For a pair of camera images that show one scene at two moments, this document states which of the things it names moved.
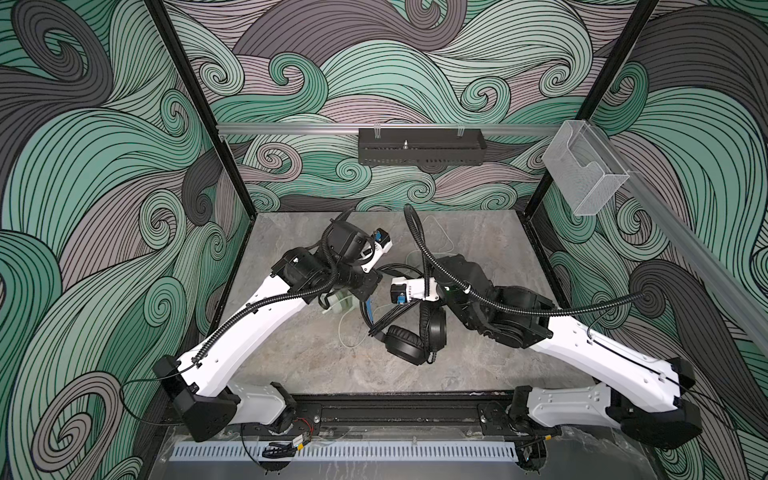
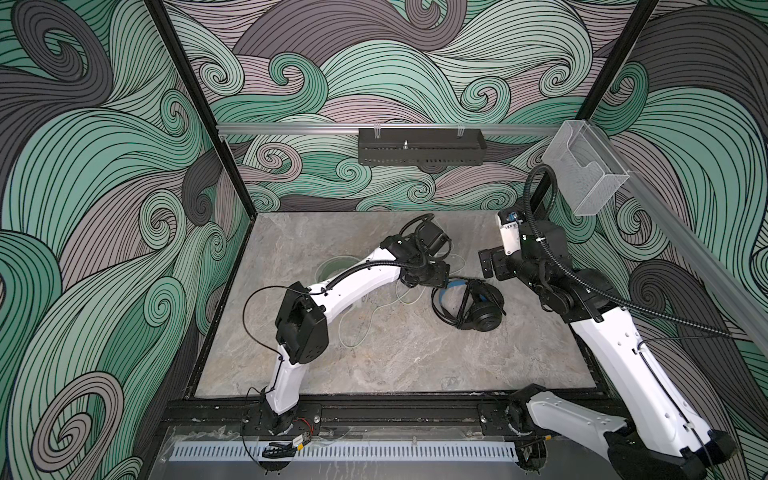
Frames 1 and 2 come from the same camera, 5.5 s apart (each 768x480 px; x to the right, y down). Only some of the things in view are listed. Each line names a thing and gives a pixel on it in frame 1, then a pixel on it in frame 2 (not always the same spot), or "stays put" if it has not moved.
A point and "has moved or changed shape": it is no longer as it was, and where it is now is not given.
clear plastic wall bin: x=583 y=168 stays put
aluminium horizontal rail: x=382 y=127 stays put
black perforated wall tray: x=421 y=147 stays put
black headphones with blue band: x=405 y=344 has moved or changed shape
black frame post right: x=590 y=105 stays put
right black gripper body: x=477 y=321 → x=510 y=266
